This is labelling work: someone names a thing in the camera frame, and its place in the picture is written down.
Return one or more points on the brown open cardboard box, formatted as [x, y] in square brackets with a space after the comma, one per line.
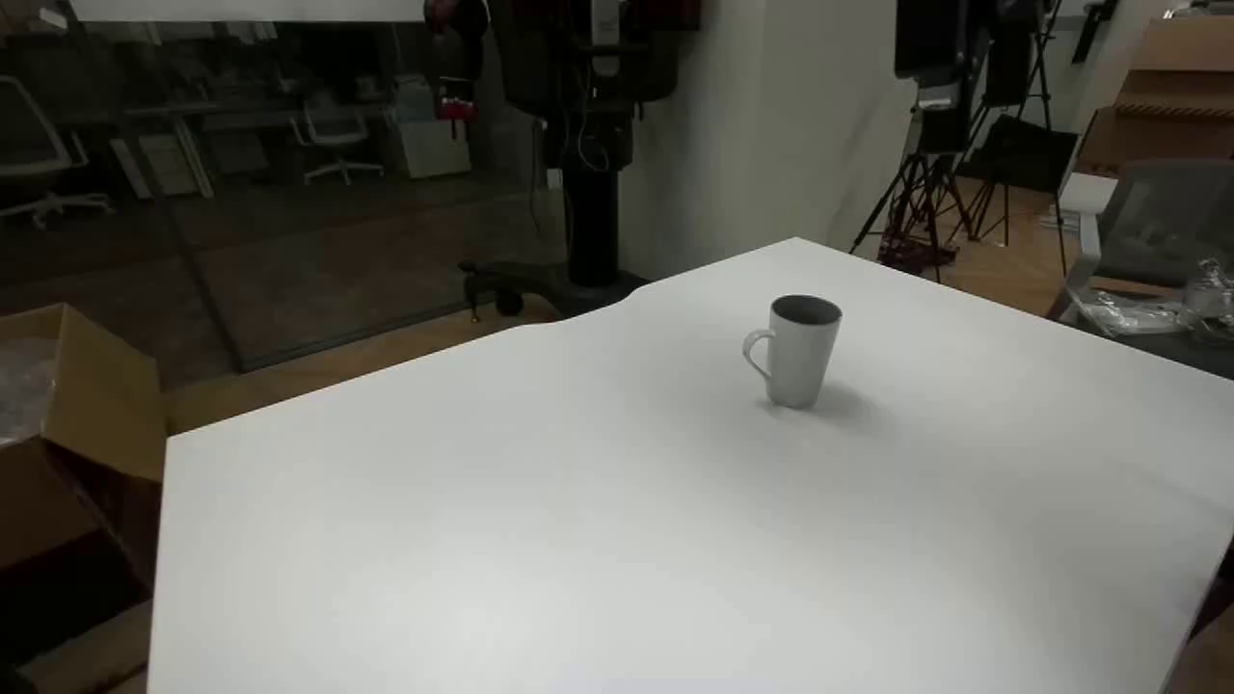
[118, 397]

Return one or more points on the large flat cardboard box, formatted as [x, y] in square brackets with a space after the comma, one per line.
[1159, 100]

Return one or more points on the clear crumpled plastic bag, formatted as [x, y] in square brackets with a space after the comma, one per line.
[1159, 311]

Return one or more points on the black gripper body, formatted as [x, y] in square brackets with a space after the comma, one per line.
[936, 36]

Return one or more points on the white office chair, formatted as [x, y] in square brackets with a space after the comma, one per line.
[332, 128]
[27, 144]

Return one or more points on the white storage cabinet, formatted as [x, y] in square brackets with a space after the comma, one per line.
[427, 136]

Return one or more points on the black pedestal stand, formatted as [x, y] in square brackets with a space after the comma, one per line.
[596, 218]

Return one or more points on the black light stand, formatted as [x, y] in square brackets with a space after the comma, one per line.
[1022, 140]

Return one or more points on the white board panel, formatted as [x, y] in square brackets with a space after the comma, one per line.
[244, 9]

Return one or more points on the white mug dark interior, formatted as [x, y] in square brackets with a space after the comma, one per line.
[794, 366]

